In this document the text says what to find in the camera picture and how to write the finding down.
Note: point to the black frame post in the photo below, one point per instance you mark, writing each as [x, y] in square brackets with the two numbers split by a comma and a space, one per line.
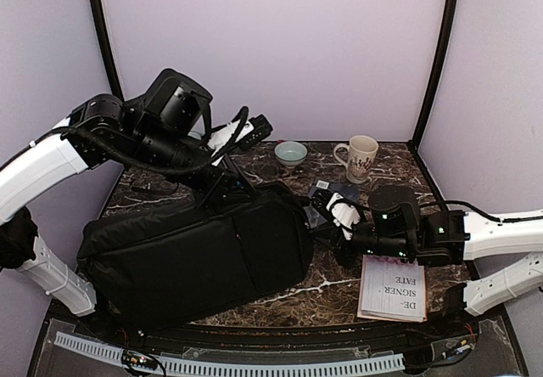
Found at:
[105, 48]
[435, 74]

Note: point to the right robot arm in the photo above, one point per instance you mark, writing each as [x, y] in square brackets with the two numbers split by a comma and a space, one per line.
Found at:
[392, 224]

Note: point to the white book with pink flowers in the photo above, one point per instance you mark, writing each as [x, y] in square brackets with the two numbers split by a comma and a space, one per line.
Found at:
[392, 290]

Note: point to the pale green bowl centre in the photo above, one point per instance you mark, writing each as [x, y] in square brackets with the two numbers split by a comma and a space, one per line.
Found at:
[290, 153]

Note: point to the black right frame post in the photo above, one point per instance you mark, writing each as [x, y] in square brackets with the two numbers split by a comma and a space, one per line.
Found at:
[435, 74]

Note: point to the black left frame post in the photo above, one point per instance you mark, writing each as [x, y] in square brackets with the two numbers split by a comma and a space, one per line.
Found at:
[105, 48]

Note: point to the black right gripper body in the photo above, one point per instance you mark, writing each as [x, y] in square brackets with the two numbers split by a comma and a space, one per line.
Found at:
[345, 257]

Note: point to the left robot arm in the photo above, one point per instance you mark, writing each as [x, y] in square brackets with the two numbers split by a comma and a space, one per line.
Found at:
[167, 130]

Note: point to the black student backpack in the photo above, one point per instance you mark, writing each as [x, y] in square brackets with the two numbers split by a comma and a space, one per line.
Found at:
[177, 263]

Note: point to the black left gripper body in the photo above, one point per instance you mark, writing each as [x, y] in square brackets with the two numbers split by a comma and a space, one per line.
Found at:
[209, 191]

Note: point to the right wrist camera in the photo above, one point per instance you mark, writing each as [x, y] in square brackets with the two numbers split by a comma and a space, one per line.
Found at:
[342, 213]

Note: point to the cream floral mug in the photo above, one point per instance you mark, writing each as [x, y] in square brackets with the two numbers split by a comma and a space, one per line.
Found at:
[357, 157]

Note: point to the white slotted cable duct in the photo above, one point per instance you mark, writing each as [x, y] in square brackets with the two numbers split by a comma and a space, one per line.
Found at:
[207, 362]

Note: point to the dark blue wrapped book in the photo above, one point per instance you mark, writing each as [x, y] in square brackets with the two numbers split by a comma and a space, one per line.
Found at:
[333, 191]

